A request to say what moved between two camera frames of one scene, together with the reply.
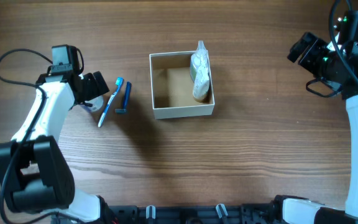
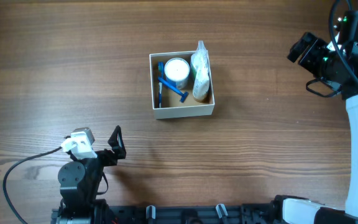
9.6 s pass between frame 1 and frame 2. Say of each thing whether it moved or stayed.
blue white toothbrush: moved
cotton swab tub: moved
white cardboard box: stayed
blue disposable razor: moved
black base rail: stayed
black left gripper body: moved
